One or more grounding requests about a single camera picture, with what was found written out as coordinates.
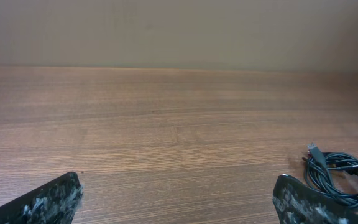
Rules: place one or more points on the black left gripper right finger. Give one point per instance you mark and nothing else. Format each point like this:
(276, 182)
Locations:
(296, 203)

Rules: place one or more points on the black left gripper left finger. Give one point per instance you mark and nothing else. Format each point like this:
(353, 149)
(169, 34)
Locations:
(54, 202)

